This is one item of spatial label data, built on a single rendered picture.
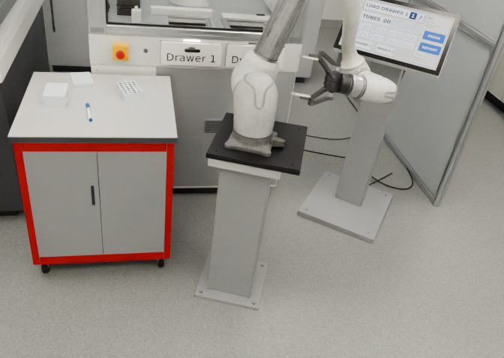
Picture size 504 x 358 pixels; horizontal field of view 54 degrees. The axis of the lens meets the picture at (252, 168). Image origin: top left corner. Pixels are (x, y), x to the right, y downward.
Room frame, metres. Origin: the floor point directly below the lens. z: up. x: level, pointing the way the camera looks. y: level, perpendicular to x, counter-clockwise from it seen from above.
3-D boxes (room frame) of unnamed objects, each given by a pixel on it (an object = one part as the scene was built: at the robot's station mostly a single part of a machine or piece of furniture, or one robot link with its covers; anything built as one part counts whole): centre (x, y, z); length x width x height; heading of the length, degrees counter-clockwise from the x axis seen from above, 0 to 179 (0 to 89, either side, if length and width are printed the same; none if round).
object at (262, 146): (1.70, 0.00, 0.81); 0.22 x 0.18 x 0.06; 83
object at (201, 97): (2.76, 0.45, 0.40); 1.03 x 0.95 x 0.80; 105
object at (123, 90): (1.99, 0.59, 0.78); 0.12 x 0.08 x 0.04; 32
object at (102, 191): (1.89, 0.68, 0.38); 0.62 x 0.58 x 0.76; 105
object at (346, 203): (2.43, -0.59, 0.51); 0.50 x 0.45 x 1.02; 159
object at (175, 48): (2.28, 0.37, 0.87); 0.29 x 0.02 x 0.11; 105
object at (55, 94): (1.84, 0.85, 0.79); 0.13 x 0.09 x 0.05; 16
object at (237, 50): (2.37, 0.06, 0.87); 0.29 x 0.02 x 0.11; 105
